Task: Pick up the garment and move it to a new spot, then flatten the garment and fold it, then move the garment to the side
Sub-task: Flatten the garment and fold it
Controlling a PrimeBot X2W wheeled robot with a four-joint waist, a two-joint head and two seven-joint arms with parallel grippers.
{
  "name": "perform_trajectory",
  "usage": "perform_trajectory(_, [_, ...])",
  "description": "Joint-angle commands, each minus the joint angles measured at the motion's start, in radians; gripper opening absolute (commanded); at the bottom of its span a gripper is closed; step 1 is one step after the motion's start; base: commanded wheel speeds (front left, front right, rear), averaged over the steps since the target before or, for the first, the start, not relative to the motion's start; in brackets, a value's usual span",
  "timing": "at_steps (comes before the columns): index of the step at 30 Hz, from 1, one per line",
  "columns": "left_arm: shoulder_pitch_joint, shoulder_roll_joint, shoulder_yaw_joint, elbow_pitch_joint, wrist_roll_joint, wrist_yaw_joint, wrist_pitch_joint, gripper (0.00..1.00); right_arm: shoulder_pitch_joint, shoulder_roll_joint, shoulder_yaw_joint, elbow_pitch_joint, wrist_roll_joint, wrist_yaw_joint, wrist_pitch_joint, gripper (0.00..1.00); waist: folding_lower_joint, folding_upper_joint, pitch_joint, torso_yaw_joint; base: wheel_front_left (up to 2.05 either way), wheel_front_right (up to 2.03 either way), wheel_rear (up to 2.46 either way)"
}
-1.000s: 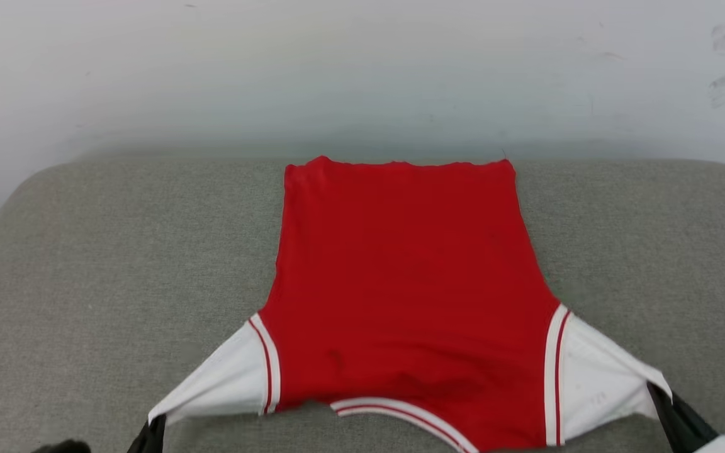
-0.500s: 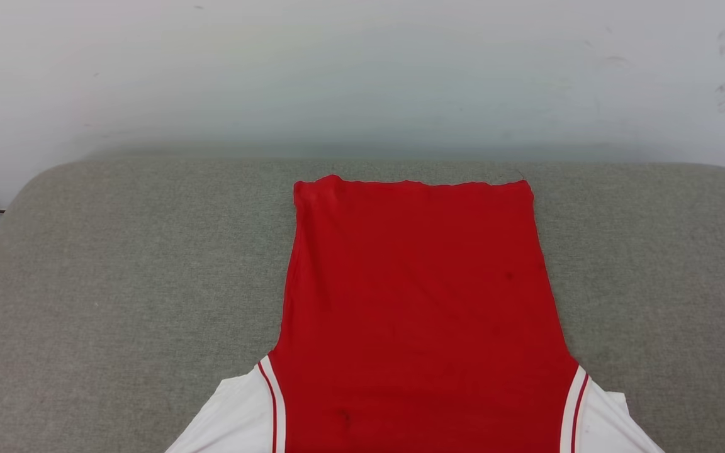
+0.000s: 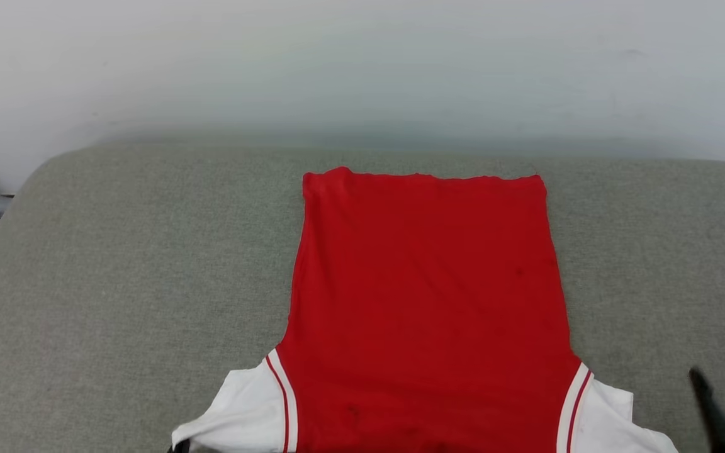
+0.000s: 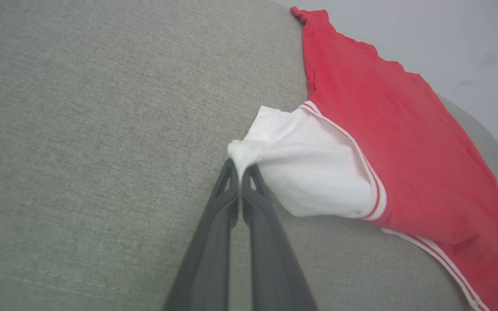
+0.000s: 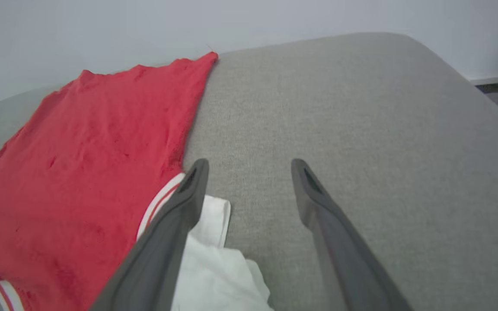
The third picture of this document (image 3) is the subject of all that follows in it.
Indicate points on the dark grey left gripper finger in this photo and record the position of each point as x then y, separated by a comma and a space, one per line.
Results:
178, 447

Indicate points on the red and white shirt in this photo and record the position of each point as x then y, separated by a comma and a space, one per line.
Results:
425, 302

